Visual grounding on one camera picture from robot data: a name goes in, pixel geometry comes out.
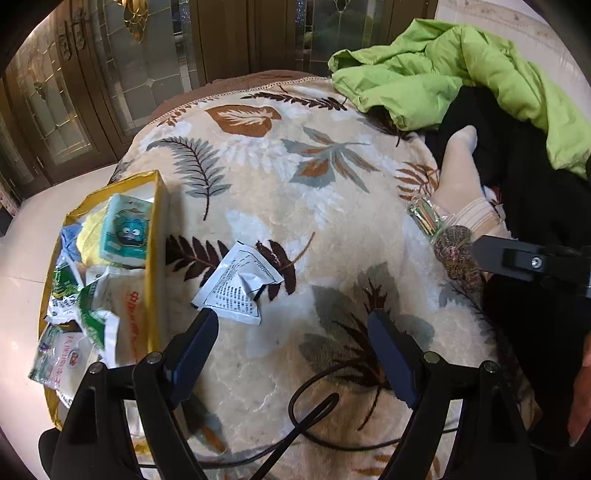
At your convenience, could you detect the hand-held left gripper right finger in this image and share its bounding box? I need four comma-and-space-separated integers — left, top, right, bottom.
367, 308, 539, 480

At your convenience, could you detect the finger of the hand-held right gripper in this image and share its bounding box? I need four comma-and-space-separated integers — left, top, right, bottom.
471, 234, 591, 301

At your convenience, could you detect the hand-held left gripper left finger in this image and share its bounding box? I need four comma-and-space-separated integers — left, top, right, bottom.
39, 310, 220, 480

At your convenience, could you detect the brown patterned fabric item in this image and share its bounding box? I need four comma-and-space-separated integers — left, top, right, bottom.
436, 226, 485, 294

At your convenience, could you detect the white printed sachet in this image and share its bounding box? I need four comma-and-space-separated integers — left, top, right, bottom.
191, 240, 284, 326

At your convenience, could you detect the yellow cardboard box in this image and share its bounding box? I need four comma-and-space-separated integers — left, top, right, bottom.
38, 170, 167, 432

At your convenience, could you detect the teal cartoon tissue packet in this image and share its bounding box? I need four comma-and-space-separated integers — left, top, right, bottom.
99, 194, 155, 267

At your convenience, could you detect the person's right hand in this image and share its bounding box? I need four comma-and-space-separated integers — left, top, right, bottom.
569, 342, 591, 446

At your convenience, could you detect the black clothing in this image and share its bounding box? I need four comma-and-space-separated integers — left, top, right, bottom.
425, 85, 591, 444

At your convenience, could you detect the clear packet of colourful strips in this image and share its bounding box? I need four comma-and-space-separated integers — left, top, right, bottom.
406, 196, 451, 247

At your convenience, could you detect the person's white socked foot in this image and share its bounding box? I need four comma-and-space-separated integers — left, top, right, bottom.
431, 126, 513, 241

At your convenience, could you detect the green white packet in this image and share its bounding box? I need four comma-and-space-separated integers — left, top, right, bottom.
76, 272, 122, 365
50, 264, 86, 300

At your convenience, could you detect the large white plastic packet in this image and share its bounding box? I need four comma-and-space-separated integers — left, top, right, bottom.
28, 323, 100, 398

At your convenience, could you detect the yellow towel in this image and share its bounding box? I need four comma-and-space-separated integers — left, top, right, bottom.
76, 217, 109, 265

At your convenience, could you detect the leaf print blanket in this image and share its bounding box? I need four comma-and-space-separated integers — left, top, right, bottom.
108, 69, 541, 480

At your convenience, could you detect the green jacket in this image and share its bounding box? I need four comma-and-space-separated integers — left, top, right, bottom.
328, 18, 591, 178

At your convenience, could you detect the wooden glass door cabinet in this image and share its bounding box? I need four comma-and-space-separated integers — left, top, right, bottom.
0, 0, 439, 195

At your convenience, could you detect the black cable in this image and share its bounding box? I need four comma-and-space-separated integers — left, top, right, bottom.
139, 367, 462, 480

